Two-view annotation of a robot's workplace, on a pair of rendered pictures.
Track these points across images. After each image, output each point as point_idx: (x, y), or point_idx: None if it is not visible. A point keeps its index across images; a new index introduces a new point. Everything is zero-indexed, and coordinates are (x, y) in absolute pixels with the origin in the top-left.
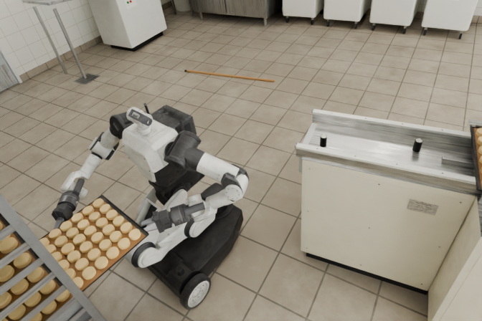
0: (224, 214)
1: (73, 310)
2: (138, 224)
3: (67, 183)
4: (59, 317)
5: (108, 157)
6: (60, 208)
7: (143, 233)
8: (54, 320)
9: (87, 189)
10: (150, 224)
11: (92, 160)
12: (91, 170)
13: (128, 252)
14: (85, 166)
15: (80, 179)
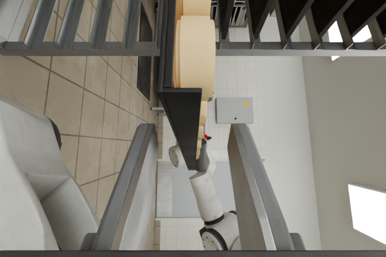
0: None
1: (2, 17)
2: (197, 137)
3: (209, 147)
4: (18, 8)
5: (216, 234)
6: (211, 99)
7: (174, 85)
8: (22, 3)
9: (178, 167)
10: (39, 238)
11: (219, 203)
12: (205, 191)
13: (13, 104)
14: (213, 187)
15: (205, 166)
